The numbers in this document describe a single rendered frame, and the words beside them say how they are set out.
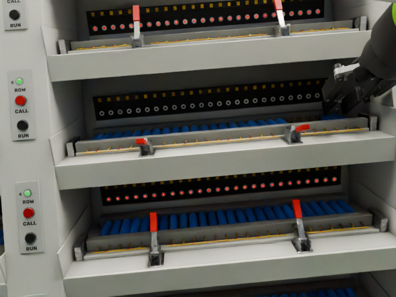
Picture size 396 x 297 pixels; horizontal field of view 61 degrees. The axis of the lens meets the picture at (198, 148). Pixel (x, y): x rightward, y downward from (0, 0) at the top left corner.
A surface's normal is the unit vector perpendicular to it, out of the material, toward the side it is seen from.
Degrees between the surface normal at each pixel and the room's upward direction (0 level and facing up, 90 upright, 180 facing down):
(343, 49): 108
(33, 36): 90
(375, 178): 90
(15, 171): 90
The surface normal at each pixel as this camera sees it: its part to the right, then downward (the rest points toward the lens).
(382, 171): -1.00, 0.08
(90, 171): 0.05, 0.27
